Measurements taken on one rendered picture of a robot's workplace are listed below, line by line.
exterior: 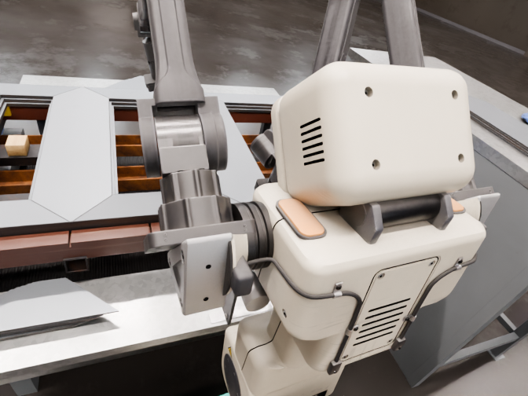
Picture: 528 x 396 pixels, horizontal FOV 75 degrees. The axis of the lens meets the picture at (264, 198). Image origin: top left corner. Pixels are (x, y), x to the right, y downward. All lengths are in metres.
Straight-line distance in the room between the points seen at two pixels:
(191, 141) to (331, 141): 0.17
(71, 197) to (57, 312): 0.27
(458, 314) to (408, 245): 1.15
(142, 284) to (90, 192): 0.28
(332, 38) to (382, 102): 0.40
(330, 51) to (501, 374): 1.86
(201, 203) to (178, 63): 0.19
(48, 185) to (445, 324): 1.46
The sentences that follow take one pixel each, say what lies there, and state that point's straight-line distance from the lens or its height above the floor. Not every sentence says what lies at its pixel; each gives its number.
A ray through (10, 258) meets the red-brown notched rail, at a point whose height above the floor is 0.79.
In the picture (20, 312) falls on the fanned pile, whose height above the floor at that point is 0.72.
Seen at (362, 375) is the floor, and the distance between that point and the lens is 1.79.
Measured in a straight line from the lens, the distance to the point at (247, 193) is 1.01.
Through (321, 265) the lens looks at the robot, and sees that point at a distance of 0.35.
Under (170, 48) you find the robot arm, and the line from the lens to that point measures 0.48.
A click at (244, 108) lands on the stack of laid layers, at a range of 1.54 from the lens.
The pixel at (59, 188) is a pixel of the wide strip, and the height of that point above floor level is 0.85.
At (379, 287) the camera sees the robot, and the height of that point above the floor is 1.18.
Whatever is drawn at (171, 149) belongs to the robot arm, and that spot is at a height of 1.26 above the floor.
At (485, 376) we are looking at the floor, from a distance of 2.16.
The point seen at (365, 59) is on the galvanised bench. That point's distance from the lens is 1.87.
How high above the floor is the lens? 1.48
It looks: 39 degrees down
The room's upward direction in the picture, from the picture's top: 14 degrees clockwise
